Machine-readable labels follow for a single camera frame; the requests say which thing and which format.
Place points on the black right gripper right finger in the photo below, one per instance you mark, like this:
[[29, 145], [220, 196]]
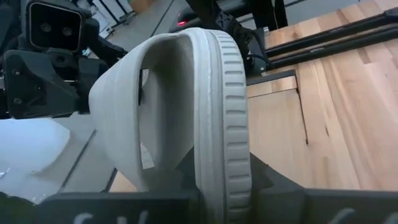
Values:
[[311, 207]]

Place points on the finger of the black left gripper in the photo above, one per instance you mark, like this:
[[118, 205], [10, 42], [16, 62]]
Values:
[[87, 77]]

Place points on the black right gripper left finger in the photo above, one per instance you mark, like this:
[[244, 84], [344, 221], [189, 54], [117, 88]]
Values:
[[124, 207]]

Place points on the beige foam slide sandal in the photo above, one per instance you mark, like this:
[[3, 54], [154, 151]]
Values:
[[217, 109]]

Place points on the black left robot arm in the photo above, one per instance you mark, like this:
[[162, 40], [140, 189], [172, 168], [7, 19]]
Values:
[[224, 15]]

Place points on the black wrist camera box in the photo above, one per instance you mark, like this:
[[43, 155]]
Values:
[[56, 25]]

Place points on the black metal table rail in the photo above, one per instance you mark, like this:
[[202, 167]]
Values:
[[329, 49], [329, 33]]

